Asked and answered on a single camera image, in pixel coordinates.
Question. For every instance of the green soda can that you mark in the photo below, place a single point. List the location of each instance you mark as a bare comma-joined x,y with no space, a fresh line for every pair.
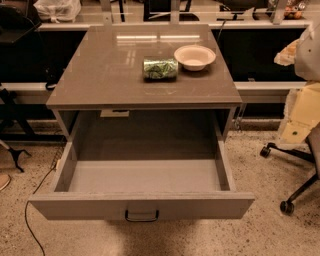
159,69

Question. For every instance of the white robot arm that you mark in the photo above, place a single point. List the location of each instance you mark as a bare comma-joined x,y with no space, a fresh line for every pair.
303,106

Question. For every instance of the open grey top drawer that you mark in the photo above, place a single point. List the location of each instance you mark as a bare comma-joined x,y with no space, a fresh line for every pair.
171,161

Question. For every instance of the grey cabinet with glossy top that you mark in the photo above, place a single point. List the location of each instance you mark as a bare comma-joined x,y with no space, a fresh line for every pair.
107,72

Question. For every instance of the white paper bowl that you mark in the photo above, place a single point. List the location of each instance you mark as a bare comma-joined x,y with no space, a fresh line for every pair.
194,57

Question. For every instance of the black stand leg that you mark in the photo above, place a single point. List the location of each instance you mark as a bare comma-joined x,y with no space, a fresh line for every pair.
14,154

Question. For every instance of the white plastic bag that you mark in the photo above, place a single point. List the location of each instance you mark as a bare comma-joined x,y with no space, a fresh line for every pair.
57,11

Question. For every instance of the fruit pile on shelf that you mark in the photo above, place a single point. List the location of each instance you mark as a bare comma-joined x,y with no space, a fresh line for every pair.
294,9

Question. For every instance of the black drawer handle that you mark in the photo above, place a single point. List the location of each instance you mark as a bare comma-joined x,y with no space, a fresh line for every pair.
141,217

